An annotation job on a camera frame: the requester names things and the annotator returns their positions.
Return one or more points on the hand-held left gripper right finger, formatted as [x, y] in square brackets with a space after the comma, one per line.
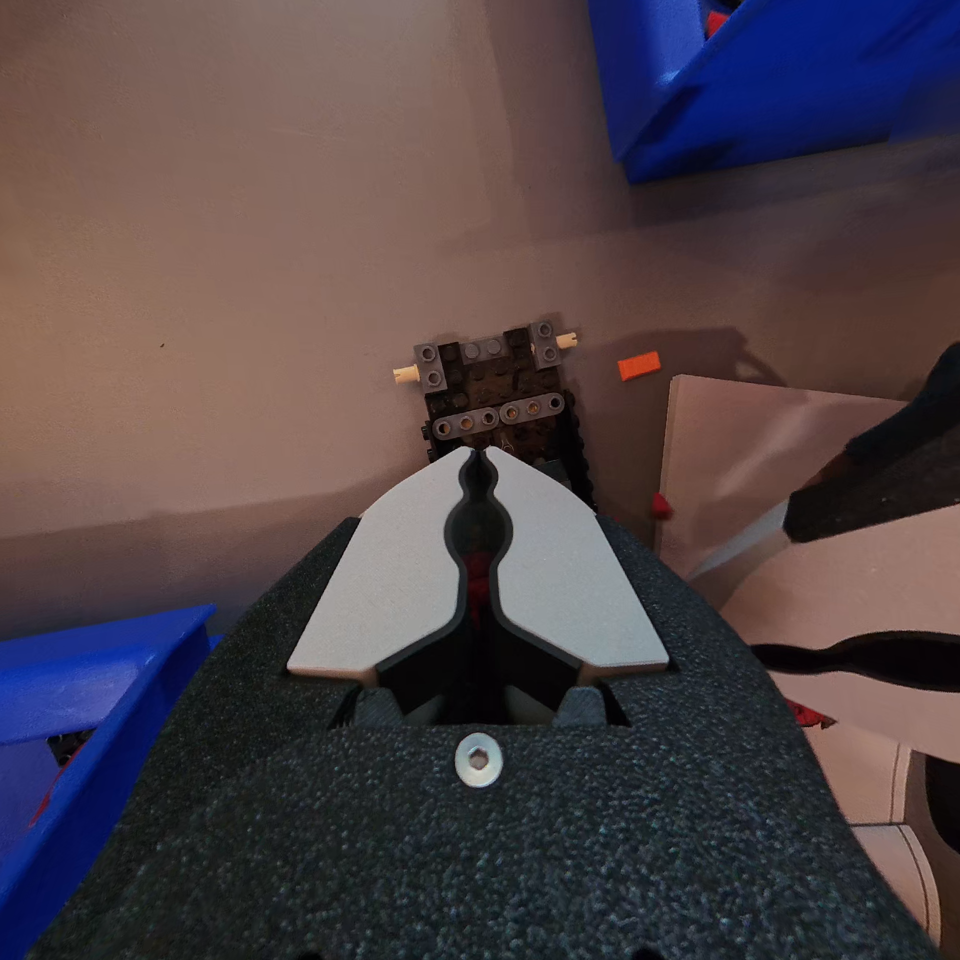
[577, 585]

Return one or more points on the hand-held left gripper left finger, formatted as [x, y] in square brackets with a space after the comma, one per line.
[390, 585]

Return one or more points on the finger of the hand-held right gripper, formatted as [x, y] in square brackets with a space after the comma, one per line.
[862, 585]
[885, 716]

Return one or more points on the red lego piece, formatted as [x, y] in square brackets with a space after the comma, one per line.
[718, 22]
[43, 802]
[476, 581]

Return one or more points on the red and black lego car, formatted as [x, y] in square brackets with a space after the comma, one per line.
[487, 397]

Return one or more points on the blue plastic bin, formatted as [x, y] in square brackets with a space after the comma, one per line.
[90, 660]
[750, 97]

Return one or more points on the lego instruction booklet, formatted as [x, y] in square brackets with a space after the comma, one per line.
[750, 450]

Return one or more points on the orange lego piece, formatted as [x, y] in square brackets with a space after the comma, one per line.
[639, 366]

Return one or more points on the black lego plate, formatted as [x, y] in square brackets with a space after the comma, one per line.
[71, 746]

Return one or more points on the black rounded object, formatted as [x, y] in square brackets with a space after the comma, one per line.
[946, 802]

